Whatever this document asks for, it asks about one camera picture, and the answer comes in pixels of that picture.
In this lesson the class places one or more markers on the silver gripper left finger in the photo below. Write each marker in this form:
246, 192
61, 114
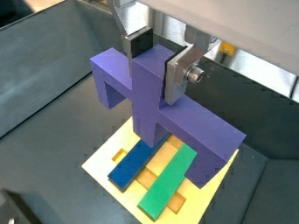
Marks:
132, 16

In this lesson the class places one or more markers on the green bar block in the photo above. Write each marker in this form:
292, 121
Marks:
169, 181

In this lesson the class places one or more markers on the blue bar block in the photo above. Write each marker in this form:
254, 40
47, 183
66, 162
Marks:
132, 165

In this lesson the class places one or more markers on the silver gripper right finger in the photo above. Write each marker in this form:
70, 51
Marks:
181, 66

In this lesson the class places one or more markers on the purple puzzle block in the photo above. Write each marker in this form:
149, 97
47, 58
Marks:
137, 80

